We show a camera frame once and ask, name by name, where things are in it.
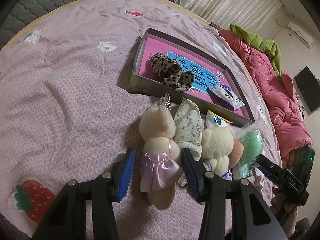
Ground purple cartoon tissue pack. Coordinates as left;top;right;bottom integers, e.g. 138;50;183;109
208;84;245;111

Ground green blanket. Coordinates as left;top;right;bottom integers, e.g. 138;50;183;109
230;24;282;76

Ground teddy bear purple dress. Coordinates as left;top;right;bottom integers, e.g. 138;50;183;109
201;126;235;181

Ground white pleated curtain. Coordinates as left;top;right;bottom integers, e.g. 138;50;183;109
179;0;283;32

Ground black wall television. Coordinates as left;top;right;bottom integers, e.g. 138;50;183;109
294;66;320;112

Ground person's right hand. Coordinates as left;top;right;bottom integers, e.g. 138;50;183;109
270;187;298;238

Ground pink patterned bed sheet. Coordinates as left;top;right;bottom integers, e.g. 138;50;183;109
1;0;281;236

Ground green makeup sponge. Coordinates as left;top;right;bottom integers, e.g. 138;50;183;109
232;130;263;180

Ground pink quilted comforter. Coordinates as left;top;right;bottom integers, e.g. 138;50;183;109
219;29;312;162

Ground teddy bear pink dress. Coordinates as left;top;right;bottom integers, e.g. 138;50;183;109
139;106;183;210

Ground pink and blue book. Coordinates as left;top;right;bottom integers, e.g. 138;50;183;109
138;36;245;118

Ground white air conditioner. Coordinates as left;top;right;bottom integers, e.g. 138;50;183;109
288;22;314;49

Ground peach makeup sponge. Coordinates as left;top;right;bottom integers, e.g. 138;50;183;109
228;139;244;169

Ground white floral scrunchie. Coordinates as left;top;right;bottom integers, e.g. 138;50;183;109
174;98;202;161

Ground leopard print scrunchie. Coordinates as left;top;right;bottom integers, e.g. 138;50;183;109
150;53;194;92

